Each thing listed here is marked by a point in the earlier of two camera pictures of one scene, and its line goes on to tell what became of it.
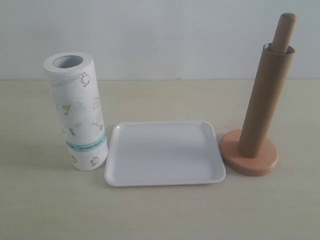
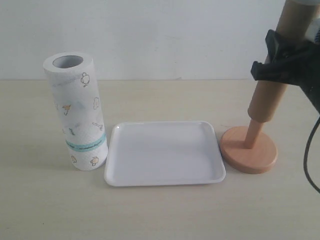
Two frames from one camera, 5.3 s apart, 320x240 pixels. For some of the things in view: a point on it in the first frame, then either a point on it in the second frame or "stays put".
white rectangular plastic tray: (163, 152) stays put
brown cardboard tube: (266, 101) -> (296, 21)
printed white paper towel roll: (72, 78) stays put
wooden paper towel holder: (267, 161) stays put
